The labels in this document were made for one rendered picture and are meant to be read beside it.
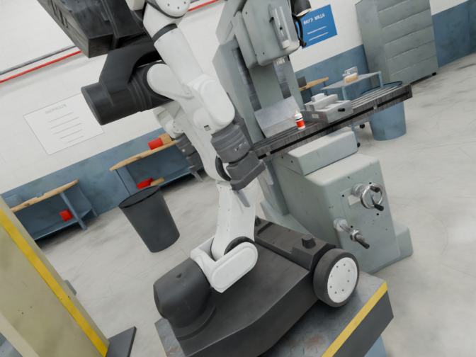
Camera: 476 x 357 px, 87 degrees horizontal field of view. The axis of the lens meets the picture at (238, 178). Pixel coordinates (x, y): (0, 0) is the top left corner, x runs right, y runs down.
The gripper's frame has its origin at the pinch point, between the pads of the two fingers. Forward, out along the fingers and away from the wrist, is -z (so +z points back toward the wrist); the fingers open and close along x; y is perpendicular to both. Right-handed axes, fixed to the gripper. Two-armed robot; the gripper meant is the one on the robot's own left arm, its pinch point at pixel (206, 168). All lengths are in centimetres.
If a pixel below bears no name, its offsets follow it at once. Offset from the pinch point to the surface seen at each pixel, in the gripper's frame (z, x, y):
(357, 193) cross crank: -46, 41, -35
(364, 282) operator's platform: -60, 7, -51
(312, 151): -27, 48, -13
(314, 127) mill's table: -22, 65, -5
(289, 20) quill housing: 32, 82, -5
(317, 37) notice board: -28, 486, 287
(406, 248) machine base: -105, 58, -35
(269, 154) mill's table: -19.4, 37.5, 6.0
